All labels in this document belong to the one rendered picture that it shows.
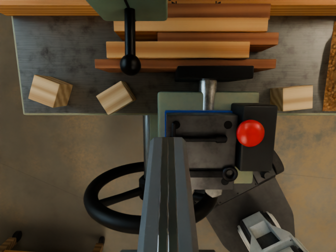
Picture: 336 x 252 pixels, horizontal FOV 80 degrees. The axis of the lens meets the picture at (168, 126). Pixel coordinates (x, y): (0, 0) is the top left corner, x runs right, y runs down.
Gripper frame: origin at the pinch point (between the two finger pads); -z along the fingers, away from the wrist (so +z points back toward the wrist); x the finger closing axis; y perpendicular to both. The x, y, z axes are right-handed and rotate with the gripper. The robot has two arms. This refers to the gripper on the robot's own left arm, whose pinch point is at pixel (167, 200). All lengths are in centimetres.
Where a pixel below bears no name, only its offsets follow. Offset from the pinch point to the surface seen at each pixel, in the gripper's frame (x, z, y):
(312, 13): 21.5, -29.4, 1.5
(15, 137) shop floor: -96, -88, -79
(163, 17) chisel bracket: -0.4, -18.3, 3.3
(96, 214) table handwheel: -12.2, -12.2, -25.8
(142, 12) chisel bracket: -2.4, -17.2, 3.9
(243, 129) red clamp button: 8.1, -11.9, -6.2
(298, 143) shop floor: 82, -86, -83
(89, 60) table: -12.6, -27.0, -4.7
